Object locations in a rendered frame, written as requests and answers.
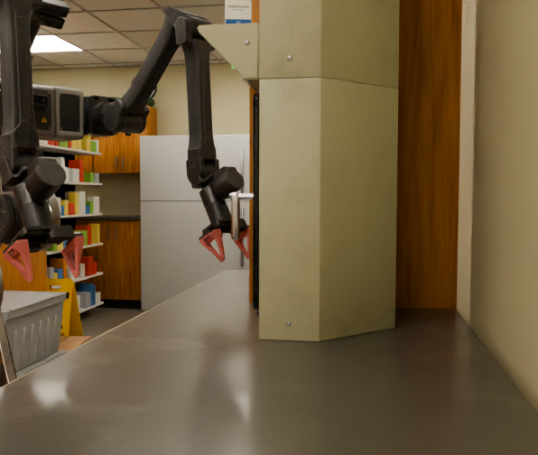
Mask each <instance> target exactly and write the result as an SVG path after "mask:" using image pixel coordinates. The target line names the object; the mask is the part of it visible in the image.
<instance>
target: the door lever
mask: <svg viewBox="0 0 538 455"><path fill-rule="evenodd" d="M229 198H230V200H231V238H232V239H235V240H238V239H239V238H240V200H252V199H253V193H239V192H232V193H230V194H229Z"/></svg>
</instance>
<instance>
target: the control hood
mask: <svg viewBox="0 0 538 455"><path fill-rule="evenodd" d="M198 30H199V33H200V34H201V35H202V36H203V37H204V38H205V39H206V40H207V41H208V42H209V43H210V44H211V45H212V46H213V47H214V48H215V49H216V50H217V51H218V52H219V53H220V54H221V55H222V56H223V57H224V58H225V59H226V60H227V61H228V62H229V63H230V64H231V65H232V66H233V67H234V68H235V69H236V70H237V71H238V72H239V73H240V74H241V75H242V76H243V77H244V78H245V79H246V80H247V81H248V82H249V83H250V84H251V85H252V86H253V87H254V88H255V89H256V90H257V91H258V92H259V80H260V24H259V23H229V24H208V25H199V27H198Z"/></svg>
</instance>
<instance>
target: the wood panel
mask: <svg viewBox="0 0 538 455"><path fill-rule="evenodd" d="M461 37H462V0H400V6H399V74H398V144H397V211H396V278H395V308H419V309H449V310H456V309H457V279H458V230H459V134H460V85H461ZM254 93H259V92H257V91H255V90H254V89H253V87H252V86H251V85H250V84H249V193H253V97H254ZM249 303H253V200H249Z"/></svg>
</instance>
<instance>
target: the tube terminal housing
mask: <svg viewBox="0 0 538 455"><path fill-rule="evenodd" d="M399 6H400V0H260V80H259V339H279V340H302V341H323V340H328V339H337V338H343V337H347V336H353V335H357V334H363V333H368V332H373V331H379V330H388V329H392V328H395V278H396V211H397V144H398V74H399Z"/></svg>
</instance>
